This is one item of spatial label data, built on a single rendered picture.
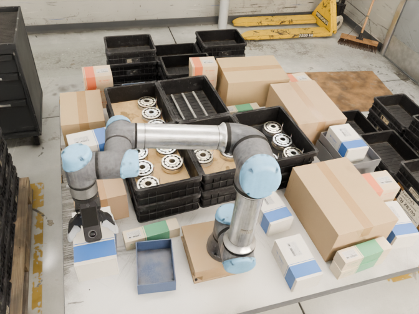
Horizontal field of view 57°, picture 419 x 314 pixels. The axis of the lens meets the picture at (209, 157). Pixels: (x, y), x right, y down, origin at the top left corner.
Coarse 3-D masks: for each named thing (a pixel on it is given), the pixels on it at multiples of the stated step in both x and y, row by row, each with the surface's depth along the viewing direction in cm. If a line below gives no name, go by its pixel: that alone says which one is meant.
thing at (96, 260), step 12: (72, 216) 123; (84, 240) 117; (108, 240) 117; (84, 252) 114; (96, 252) 114; (108, 252) 114; (84, 264) 111; (96, 264) 113; (108, 264) 114; (84, 276) 115; (96, 276) 117
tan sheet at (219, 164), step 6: (210, 150) 197; (216, 150) 197; (216, 156) 194; (216, 162) 191; (222, 162) 191; (228, 162) 191; (204, 168) 187; (210, 168) 187; (216, 168) 187; (222, 168) 188; (228, 168) 188
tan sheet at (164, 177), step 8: (152, 152) 192; (176, 152) 194; (152, 160) 188; (160, 160) 189; (160, 168) 185; (184, 168) 186; (160, 176) 181; (168, 176) 181; (176, 176) 181; (184, 176) 182
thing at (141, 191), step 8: (192, 160) 176; (200, 176) 169; (136, 184) 162; (160, 184) 164; (168, 184) 164; (176, 184) 166; (184, 184) 167; (136, 192) 161; (144, 192) 161; (152, 192) 163
